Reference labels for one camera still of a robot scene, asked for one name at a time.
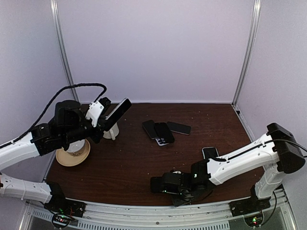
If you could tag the front aluminium rail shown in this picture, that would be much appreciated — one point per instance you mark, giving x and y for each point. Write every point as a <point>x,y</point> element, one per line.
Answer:
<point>211,216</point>

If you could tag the purple-edged phone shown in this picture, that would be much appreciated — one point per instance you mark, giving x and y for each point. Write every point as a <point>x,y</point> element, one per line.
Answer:
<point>179,128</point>
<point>148,126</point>

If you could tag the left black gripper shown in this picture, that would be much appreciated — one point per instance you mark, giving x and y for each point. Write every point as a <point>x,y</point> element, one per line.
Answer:
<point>100,128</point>

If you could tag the right aluminium post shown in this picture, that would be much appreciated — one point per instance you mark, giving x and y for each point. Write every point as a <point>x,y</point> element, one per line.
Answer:
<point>254,24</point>

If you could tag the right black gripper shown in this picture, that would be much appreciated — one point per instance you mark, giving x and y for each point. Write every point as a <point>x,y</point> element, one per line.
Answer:
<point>177,202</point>

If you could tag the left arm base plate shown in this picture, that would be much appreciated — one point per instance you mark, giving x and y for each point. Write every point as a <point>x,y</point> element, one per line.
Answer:
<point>68,207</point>

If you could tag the white ceramic bowl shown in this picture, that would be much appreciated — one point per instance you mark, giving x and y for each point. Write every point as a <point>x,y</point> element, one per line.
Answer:
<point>76,148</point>

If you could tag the beige saucer plate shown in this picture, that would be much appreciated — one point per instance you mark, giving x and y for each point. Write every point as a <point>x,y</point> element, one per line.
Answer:
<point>67,160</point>

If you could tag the white phone dual camera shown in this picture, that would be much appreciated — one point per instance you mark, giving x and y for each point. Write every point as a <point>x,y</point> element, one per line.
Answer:
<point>117,113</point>

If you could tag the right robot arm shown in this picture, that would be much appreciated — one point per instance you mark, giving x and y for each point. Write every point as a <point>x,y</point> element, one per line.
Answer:
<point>277,150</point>

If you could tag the phone under black case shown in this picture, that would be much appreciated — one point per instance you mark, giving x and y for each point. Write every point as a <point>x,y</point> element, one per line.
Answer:
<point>161,142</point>

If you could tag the cream ribbed mug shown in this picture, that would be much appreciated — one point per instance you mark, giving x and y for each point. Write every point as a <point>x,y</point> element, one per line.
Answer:
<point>112,133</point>

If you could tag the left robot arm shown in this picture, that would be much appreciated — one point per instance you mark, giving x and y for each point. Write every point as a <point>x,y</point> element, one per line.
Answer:
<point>68,126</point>

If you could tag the aluminium post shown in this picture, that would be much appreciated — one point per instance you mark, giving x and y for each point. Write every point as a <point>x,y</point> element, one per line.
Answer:
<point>254,24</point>
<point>59,34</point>

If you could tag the purple-edged phone right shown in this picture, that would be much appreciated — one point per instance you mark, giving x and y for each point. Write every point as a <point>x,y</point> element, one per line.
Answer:
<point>179,128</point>

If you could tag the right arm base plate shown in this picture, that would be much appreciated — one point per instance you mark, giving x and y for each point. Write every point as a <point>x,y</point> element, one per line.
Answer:
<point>248,205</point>

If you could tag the purple-edged phone left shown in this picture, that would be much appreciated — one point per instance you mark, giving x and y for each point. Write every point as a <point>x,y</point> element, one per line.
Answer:
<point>148,126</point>

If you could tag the left aluminium post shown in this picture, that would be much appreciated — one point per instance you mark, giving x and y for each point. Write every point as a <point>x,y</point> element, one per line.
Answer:
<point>59,34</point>

